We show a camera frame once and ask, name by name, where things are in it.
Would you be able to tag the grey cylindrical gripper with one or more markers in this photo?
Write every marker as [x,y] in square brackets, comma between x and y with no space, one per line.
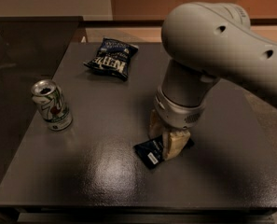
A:
[176,115]

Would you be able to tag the dark blue rxbar wrapper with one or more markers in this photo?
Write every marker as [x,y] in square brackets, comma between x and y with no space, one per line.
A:
[151,151]

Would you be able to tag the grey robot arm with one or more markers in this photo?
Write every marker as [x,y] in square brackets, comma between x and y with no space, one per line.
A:
[207,42]

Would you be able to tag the dark blue kettle chips bag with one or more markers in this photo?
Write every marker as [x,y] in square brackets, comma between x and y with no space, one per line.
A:
[113,58]

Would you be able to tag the white 7up soda can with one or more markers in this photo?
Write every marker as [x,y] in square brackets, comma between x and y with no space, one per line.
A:
[51,105]

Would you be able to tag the dark side table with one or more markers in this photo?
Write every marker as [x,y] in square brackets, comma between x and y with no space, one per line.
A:
[31,49]

